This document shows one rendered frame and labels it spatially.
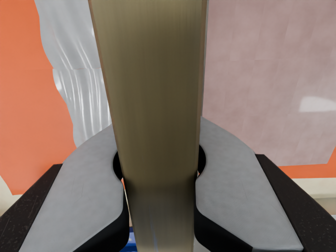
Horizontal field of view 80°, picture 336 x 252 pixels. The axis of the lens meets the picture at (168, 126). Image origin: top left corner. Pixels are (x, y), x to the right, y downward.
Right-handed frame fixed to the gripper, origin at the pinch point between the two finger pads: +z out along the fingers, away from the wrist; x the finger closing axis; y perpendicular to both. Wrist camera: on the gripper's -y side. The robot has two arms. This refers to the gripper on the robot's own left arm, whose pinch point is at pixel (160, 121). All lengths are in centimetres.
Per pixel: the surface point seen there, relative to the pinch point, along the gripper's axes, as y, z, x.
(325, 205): 25.2, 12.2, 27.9
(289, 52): -0.8, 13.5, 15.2
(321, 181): 20.8, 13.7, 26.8
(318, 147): 13.3, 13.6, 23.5
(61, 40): -3.2, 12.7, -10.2
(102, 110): 5.2, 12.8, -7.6
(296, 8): -5.3, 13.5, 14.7
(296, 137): 11.4, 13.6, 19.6
